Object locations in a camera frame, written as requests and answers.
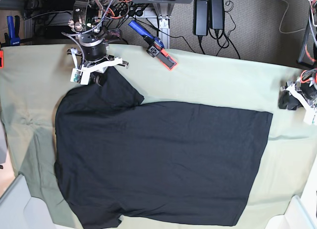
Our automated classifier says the aluminium frame post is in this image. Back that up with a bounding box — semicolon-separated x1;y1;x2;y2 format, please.
153;3;174;49

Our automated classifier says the white bin lower right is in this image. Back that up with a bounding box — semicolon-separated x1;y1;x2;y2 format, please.
265;195;317;229

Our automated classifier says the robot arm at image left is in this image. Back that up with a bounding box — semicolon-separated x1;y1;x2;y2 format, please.
62;0;129;85

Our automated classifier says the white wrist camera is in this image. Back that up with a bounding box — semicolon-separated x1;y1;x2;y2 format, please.
70;68;90;85
303;104;317;125

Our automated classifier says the orange clamp pad left edge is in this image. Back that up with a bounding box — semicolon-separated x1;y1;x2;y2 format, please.
0;50;4;69

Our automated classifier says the blue orange bar clamp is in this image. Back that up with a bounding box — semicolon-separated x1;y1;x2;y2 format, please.
128;20;178;70

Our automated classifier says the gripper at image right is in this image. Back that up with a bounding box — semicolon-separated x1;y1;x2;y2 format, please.
278;77;317;111

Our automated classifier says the black power adapter right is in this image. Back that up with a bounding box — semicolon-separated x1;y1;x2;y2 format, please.
209;0;225;30

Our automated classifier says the black power adapter left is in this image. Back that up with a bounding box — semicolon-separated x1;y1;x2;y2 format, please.
193;0;208;36

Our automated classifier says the black power adapter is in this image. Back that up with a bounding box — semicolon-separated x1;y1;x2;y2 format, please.
193;0;208;36
209;0;225;30

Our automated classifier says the grey cable on carpet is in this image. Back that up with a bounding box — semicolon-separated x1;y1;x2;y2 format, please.
266;0;308;34

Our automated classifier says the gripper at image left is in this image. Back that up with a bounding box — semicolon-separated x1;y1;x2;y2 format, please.
67;34;129;86

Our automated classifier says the white bin lower left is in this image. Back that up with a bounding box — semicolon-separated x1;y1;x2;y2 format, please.
0;175;55;229

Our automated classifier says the dark navy T-shirt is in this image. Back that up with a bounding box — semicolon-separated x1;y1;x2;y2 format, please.
54;68;273;229

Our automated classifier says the blue clamp at left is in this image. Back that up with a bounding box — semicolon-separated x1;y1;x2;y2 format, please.
0;15;36;48

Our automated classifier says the white bin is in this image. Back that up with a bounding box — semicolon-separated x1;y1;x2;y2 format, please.
265;195;317;229
0;175;55;229

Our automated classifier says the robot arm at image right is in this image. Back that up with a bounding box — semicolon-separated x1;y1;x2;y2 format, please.
278;0;317;112

